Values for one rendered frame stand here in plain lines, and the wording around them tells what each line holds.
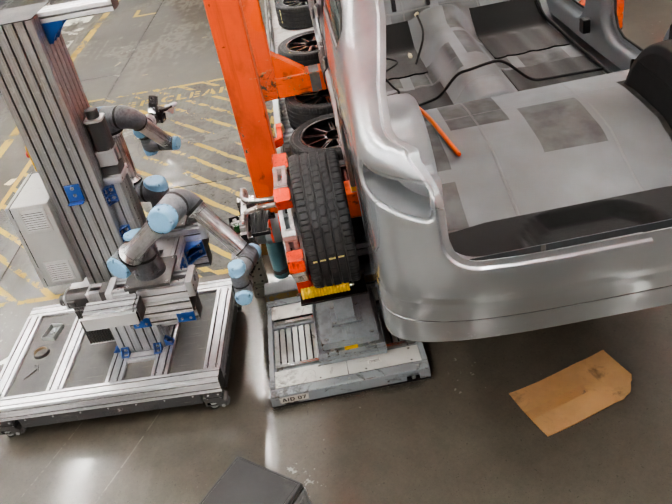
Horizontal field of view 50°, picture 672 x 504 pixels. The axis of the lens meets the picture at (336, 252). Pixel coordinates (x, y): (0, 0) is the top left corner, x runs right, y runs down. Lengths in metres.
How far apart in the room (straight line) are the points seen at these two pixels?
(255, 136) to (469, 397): 1.72
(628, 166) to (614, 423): 1.17
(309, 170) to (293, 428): 1.29
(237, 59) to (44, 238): 1.26
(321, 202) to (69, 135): 1.15
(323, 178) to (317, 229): 0.23
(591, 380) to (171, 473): 2.09
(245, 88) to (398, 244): 1.52
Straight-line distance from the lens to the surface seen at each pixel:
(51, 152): 3.51
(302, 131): 5.27
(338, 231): 3.23
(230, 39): 3.66
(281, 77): 5.81
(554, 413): 3.64
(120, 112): 3.72
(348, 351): 3.81
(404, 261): 2.55
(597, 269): 2.67
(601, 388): 3.76
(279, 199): 3.22
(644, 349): 3.99
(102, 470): 3.93
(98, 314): 3.61
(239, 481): 3.15
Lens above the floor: 2.73
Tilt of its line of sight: 35 degrees down
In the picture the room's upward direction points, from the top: 12 degrees counter-clockwise
